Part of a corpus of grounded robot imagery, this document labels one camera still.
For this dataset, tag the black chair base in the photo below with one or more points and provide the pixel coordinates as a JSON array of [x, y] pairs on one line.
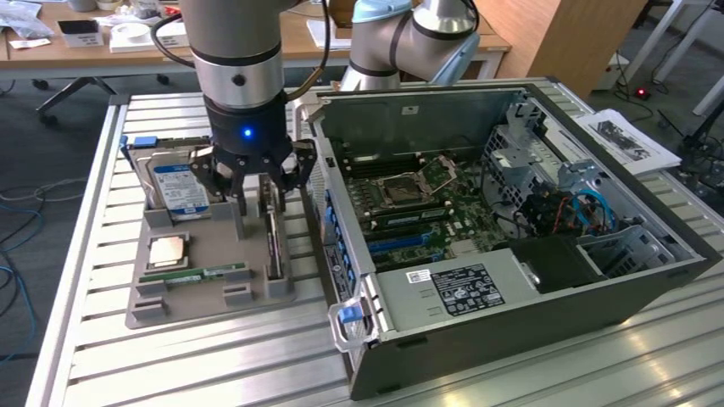
[[73, 87]]

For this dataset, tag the silver CPU chip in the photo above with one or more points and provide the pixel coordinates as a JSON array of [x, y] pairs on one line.
[[166, 250]]

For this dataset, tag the small white card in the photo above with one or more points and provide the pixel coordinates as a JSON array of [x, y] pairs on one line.
[[28, 43]]

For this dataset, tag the flat white box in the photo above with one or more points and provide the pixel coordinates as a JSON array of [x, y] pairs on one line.
[[132, 47]]

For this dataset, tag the green motherboard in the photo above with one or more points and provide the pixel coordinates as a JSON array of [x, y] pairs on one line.
[[469, 220]]

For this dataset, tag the metal disk bay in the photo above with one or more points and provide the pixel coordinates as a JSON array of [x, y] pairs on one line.
[[644, 246]]

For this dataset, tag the grey plastic parts rack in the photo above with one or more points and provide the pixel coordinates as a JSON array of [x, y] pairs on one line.
[[225, 254]]

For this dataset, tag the hard disk with blue caddy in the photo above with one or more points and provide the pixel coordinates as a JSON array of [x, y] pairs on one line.
[[169, 191]]

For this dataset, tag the white desk frame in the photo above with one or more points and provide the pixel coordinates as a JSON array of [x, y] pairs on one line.
[[656, 34]]

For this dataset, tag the grey power supply unit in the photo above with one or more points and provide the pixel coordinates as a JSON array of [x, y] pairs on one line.
[[406, 305]]

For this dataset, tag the green loose RAM stick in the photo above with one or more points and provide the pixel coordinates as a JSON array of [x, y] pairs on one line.
[[192, 273]]

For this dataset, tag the blue expansion slot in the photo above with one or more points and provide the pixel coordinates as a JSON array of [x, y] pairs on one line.
[[396, 245]]

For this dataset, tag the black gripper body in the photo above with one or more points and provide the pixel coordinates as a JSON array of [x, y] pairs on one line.
[[248, 131]]

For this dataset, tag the open black PC case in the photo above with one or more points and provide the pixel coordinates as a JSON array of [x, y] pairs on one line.
[[509, 339]]

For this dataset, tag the wooden desk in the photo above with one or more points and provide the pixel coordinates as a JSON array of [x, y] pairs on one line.
[[56, 57]]

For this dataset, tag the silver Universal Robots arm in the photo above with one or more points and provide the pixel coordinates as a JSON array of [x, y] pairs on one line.
[[237, 42]]

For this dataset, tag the printed paper stack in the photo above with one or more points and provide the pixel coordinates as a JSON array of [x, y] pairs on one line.
[[628, 140]]

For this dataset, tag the white paper pile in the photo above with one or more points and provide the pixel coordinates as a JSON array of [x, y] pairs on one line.
[[313, 36]]

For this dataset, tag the white labelled box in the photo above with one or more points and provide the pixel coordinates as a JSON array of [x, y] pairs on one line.
[[174, 40]]

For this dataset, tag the power strip with red light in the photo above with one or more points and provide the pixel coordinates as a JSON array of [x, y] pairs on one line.
[[641, 94]]

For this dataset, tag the white box with black top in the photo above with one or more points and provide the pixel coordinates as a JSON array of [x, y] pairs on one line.
[[84, 40]]

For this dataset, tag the black tripod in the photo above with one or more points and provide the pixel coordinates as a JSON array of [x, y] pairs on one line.
[[704, 127]]

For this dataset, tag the grey cup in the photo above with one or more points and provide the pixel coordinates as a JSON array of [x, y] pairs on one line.
[[82, 5]]

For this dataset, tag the silver chipset heat sink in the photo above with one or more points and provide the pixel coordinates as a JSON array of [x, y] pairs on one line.
[[466, 249]]

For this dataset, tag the wooden cabinet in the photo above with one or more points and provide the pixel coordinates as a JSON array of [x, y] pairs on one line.
[[576, 42]]

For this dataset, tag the white tape roll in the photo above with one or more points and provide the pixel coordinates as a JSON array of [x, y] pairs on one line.
[[120, 33]]

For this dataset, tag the black Nvidia graphics card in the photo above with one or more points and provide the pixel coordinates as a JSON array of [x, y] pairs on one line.
[[274, 246]]

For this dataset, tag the clear plastic bag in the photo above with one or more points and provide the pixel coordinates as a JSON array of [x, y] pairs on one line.
[[22, 21]]

